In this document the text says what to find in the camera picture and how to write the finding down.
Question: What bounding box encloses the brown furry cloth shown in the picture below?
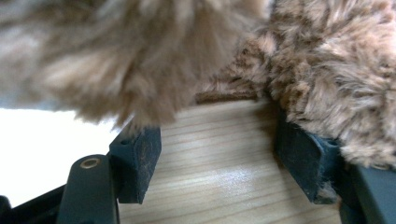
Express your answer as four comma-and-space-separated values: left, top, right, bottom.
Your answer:
0, 0, 396, 171

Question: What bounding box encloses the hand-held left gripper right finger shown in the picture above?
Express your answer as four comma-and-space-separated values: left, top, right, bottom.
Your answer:
275, 113, 354, 205

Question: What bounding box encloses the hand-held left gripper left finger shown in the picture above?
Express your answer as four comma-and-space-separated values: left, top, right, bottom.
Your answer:
108, 125, 163, 205

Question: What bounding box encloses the white smooth sheet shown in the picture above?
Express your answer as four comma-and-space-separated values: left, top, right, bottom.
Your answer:
0, 107, 127, 208

